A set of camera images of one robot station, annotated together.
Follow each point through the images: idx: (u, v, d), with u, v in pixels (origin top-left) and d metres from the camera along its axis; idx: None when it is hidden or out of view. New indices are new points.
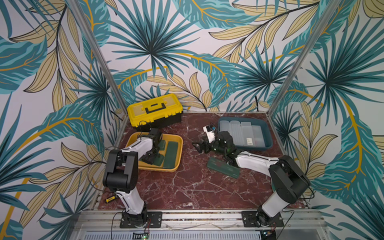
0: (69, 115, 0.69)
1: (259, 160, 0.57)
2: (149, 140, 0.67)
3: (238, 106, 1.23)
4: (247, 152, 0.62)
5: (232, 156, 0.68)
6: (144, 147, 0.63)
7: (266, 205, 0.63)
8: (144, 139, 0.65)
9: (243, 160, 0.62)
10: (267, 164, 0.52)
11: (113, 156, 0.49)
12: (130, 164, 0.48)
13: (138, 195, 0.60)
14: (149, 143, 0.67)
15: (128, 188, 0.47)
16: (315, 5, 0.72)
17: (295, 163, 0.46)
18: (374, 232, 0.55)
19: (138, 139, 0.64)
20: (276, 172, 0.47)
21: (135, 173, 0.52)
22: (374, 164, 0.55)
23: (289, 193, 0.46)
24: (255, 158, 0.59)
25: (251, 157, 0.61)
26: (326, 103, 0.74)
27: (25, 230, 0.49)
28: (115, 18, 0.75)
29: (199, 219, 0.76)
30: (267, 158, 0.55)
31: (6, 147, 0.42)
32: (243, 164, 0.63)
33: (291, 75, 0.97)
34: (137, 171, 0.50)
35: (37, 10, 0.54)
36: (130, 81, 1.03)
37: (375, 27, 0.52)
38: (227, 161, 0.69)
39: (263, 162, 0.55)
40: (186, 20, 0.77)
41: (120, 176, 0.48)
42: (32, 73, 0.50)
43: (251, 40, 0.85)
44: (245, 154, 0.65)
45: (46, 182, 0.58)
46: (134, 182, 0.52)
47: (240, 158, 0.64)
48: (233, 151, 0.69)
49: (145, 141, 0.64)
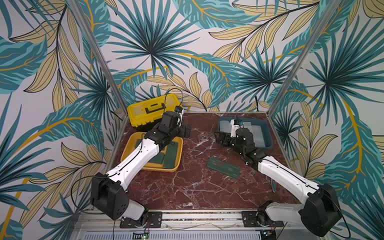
0: (69, 115, 0.69)
1: (293, 180, 0.48)
2: (153, 149, 0.52)
3: (238, 106, 1.23)
4: (276, 162, 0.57)
5: (252, 156, 0.60)
6: (143, 161, 0.50)
7: (271, 208, 0.63)
8: (147, 148, 0.51)
9: (267, 169, 0.54)
10: (303, 188, 0.45)
11: (95, 184, 0.41)
12: (111, 199, 0.39)
13: (135, 204, 0.59)
14: (155, 150, 0.53)
15: (113, 219, 0.43)
16: (315, 5, 0.72)
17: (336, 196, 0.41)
18: (374, 232, 0.55)
19: (138, 152, 0.50)
20: (315, 205, 0.40)
21: (122, 203, 0.45)
22: (374, 164, 0.55)
23: (319, 227, 0.41)
24: (286, 175, 0.50)
25: (279, 170, 0.52)
26: (326, 103, 0.74)
27: (25, 231, 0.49)
28: (115, 18, 0.75)
29: (199, 219, 0.76)
30: (303, 181, 0.47)
31: (6, 147, 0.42)
32: (266, 172, 0.55)
33: (291, 74, 0.97)
34: (126, 198, 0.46)
35: (37, 10, 0.54)
36: (130, 81, 1.03)
37: (375, 28, 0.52)
38: (245, 162, 0.61)
39: (297, 184, 0.46)
40: (186, 20, 0.77)
41: (104, 205, 0.41)
42: (32, 73, 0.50)
43: (251, 40, 0.85)
44: (272, 164, 0.54)
45: (46, 182, 0.58)
46: (123, 208, 0.46)
47: (267, 166, 0.54)
48: (254, 152, 0.61)
49: (144, 154, 0.50)
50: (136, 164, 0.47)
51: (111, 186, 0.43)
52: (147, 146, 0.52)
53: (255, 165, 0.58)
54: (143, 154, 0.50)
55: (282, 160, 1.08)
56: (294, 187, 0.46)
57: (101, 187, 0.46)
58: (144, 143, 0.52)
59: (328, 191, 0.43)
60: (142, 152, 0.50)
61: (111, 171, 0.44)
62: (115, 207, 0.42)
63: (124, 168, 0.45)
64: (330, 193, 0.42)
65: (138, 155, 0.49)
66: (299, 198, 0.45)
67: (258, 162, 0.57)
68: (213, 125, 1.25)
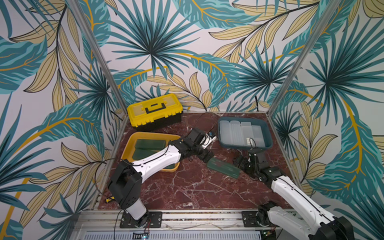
0: (69, 115, 0.69)
1: (307, 205, 0.47)
2: (176, 156, 0.56)
3: (238, 106, 1.23)
4: (291, 183, 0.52)
5: (266, 172, 0.59)
6: (164, 163, 0.53)
7: (274, 213, 0.62)
8: (171, 153, 0.55)
9: (280, 189, 0.54)
10: (316, 216, 0.44)
11: (119, 169, 0.45)
12: (128, 187, 0.42)
13: (140, 204, 0.59)
14: (176, 158, 0.56)
15: (120, 208, 0.44)
16: (315, 5, 0.72)
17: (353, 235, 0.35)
18: (374, 233, 0.55)
19: (162, 153, 0.54)
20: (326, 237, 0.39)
21: (133, 196, 0.46)
22: (374, 164, 0.55)
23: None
24: (300, 199, 0.49)
25: (293, 192, 0.51)
26: (326, 103, 0.74)
27: (25, 231, 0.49)
28: (115, 18, 0.75)
29: (199, 219, 0.76)
30: (318, 209, 0.45)
31: (6, 147, 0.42)
32: (279, 192, 0.55)
33: (291, 74, 0.97)
34: (137, 192, 0.46)
35: (37, 10, 0.54)
36: (130, 81, 1.03)
37: (375, 28, 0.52)
38: (259, 178, 0.61)
39: (311, 211, 0.45)
40: (186, 20, 0.77)
41: (117, 192, 0.45)
42: (32, 73, 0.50)
43: (251, 40, 0.85)
44: (286, 185, 0.54)
45: (46, 182, 0.58)
46: (131, 201, 0.47)
47: (280, 186, 0.54)
48: (269, 169, 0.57)
49: (167, 157, 0.53)
50: (158, 163, 0.50)
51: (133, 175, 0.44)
52: (171, 151, 0.56)
53: (269, 182, 0.58)
54: (166, 158, 0.53)
55: (282, 160, 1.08)
56: (307, 213, 0.45)
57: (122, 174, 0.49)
58: (169, 148, 0.57)
59: (344, 225, 0.41)
60: (165, 155, 0.54)
61: (137, 161, 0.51)
62: (129, 196, 0.44)
63: (148, 163, 0.49)
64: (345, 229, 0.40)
65: (162, 157, 0.52)
66: (310, 225, 0.45)
67: (272, 179, 0.56)
68: (213, 125, 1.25)
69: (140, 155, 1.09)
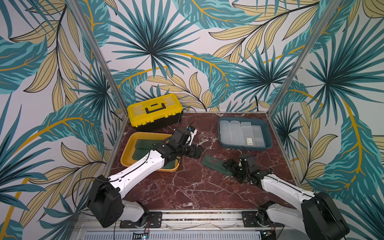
0: (69, 115, 0.69)
1: (290, 190, 0.52)
2: (158, 162, 0.53)
3: (238, 106, 1.23)
4: (275, 176, 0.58)
5: (256, 175, 0.65)
6: (146, 172, 0.50)
7: (273, 210, 0.63)
8: (152, 160, 0.51)
9: (269, 184, 0.58)
10: (299, 197, 0.48)
11: (95, 187, 0.41)
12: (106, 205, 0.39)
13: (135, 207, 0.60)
14: (159, 163, 0.53)
15: (104, 228, 0.42)
16: (315, 5, 0.72)
17: (333, 203, 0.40)
18: (374, 233, 0.55)
19: (143, 162, 0.50)
20: (323, 233, 0.41)
21: (116, 212, 0.43)
22: (374, 164, 0.55)
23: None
24: (285, 187, 0.53)
25: (279, 183, 0.56)
26: (326, 103, 0.74)
27: (25, 231, 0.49)
28: (115, 18, 0.75)
29: (199, 219, 0.76)
30: (299, 190, 0.50)
31: (6, 147, 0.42)
32: (269, 189, 0.59)
33: (291, 74, 0.97)
34: (120, 207, 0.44)
35: (37, 10, 0.54)
36: (130, 81, 1.03)
37: (375, 28, 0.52)
38: (250, 181, 0.67)
39: (294, 193, 0.50)
40: (186, 20, 0.77)
41: (96, 211, 0.42)
42: (32, 73, 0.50)
43: (251, 40, 0.85)
44: (272, 179, 0.60)
45: (46, 182, 0.58)
46: (114, 218, 0.44)
47: (266, 182, 0.59)
48: (258, 171, 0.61)
49: (148, 165, 0.50)
50: (138, 174, 0.47)
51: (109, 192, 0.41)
52: (153, 156, 0.53)
53: (259, 184, 0.63)
54: (148, 166, 0.50)
55: (282, 160, 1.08)
56: (291, 196, 0.49)
57: (100, 190, 0.46)
58: (151, 154, 0.53)
59: (324, 199, 0.44)
60: (146, 163, 0.50)
61: (113, 176, 0.44)
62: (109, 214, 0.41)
63: (126, 176, 0.45)
64: (328, 203, 0.44)
65: (142, 166, 0.49)
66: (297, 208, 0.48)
67: (261, 179, 0.62)
68: (213, 125, 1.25)
69: (140, 155, 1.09)
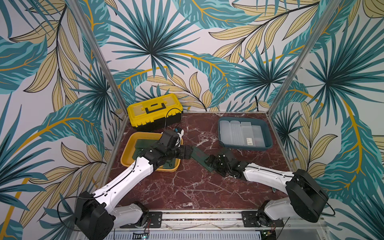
0: (69, 115, 0.69)
1: (272, 175, 0.52)
2: (147, 169, 0.51)
3: (238, 106, 1.23)
4: (256, 165, 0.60)
5: (237, 168, 0.65)
6: (135, 181, 0.49)
7: (269, 208, 0.63)
8: (140, 168, 0.49)
9: (251, 175, 0.59)
10: (281, 180, 0.49)
11: (79, 204, 0.39)
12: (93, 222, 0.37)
13: (130, 212, 0.58)
14: (148, 170, 0.51)
15: None
16: (315, 5, 0.72)
17: (311, 177, 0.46)
18: (374, 232, 0.55)
19: (130, 172, 0.48)
20: (310, 208, 0.43)
21: (106, 226, 0.42)
22: (374, 164, 0.55)
23: (309, 217, 0.43)
24: (267, 173, 0.54)
25: (260, 171, 0.57)
26: (326, 103, 0.74)
27: (25, 231, 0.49)
28: (115, 18, 0.75)
29: (199, 219, 0.76)
30: (280, 173, 0.52)
31: (6, 147, 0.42)
32: (252, 179, 0.60)
33: (291, 74, 0.97)
34: (110, 221, 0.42)
35: (37, 10, 0.54)
36: (130, 81, 1.03)
37: (375, 28, 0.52)
38: (233, 175, 0.66)
39: (276, 178, 0.51)
40: (186, 20, 0.77)
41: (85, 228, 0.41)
42: (32, 73, 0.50)
43: (251, 40, 0.85)
44: (253, 168, 0.60)
45: (46, 182, 0.58)
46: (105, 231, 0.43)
47: (248, 172, 0.60)
48: (238, 164, 0.67)
49: (136, 174, 0.48)
50: (125, 185, 0.45)
51: (95, 208, 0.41)
52: (140, 164, 0.50)
53: (242, 176, 0.63)
54: (135, 175, 0.48)
55: (282, 160, 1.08)
56: (275, 181, 0.50)
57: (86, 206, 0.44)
58: (137, 163, 0.51)
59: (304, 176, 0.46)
60: (133, 172, 0.48)
61: (98, 190, 0.42)
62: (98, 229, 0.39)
63: (113, 189, 0.43)
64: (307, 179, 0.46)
65: (129, 176, 0.47)
66: (282, 190, 0.49)
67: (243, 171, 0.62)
68: (213, 125, 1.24)
69: None
